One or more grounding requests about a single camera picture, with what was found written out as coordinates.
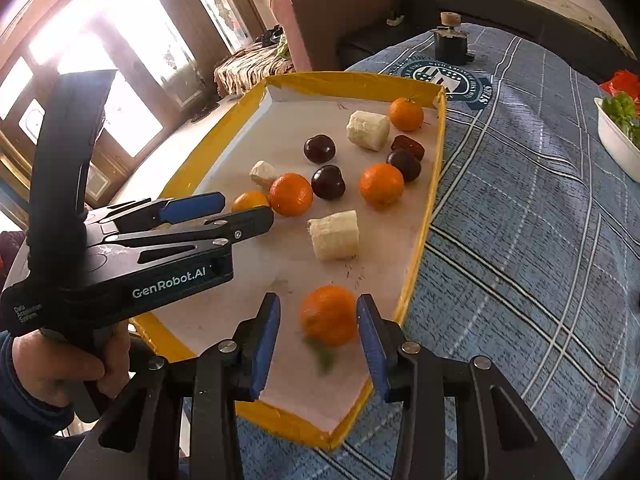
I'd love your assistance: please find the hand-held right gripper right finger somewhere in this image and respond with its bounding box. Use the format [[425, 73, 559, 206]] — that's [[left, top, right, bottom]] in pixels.
[[356, 294, 576, 480]]

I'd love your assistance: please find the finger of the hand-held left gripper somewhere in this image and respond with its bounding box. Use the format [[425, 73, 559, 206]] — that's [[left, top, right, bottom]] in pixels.
[[82, 192, 227, 235], [105, 206, 275, 266]]

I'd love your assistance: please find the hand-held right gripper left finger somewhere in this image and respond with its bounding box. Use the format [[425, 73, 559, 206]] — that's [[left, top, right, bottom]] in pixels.
[[60, 292, 282, 480]]

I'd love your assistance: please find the orange tangerine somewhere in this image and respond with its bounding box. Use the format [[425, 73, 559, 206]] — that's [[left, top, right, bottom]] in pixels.
[[359, 162, 405, 209], [299, 285, 361, 376], [389, 97, 425, 131], [231, 190, 272, 213], [268, 173, 314, 218]]

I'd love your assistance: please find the yellow cardboard tray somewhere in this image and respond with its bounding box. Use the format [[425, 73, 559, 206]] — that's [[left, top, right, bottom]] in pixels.
[[129, 71, 447, 451]]

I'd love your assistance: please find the person's left hand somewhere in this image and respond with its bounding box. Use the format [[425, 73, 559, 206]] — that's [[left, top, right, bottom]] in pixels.
[[10, 322, 132, 411]]

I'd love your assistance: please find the patterned cloth bench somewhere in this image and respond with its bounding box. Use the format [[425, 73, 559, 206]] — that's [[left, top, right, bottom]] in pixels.
[[214, 42, 296, 97]]

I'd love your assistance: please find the blue plaid blanket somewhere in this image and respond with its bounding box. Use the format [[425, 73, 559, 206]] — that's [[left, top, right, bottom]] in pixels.
[[180, 22, 640, 480]]

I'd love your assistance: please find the wooden door with patterned glass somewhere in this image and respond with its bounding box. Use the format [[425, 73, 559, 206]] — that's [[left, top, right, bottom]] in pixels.
[[182, 0, 266, 53]]

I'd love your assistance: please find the brown armchair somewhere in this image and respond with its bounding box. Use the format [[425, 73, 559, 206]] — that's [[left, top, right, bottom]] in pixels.
[[270, 0, 408, 72]]

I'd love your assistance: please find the black motor with beige knob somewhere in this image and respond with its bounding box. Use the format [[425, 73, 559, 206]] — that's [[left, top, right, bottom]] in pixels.
[[432, 11, 476, 63]]

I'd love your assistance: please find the white bowl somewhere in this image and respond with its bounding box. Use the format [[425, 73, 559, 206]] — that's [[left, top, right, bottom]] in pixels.
[[594, 96, 640, 183]]

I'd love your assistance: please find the green lettuce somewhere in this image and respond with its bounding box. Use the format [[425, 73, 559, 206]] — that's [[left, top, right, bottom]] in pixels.
[[601, 91, 640, 148]]

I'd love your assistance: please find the black sofa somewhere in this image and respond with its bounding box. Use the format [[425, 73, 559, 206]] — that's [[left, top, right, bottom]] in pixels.
[[337, 0, 640, 76]]

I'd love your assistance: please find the red plastic bag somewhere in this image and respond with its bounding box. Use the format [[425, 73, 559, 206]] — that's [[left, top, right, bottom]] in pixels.
[[599, 70, 640, 101]]

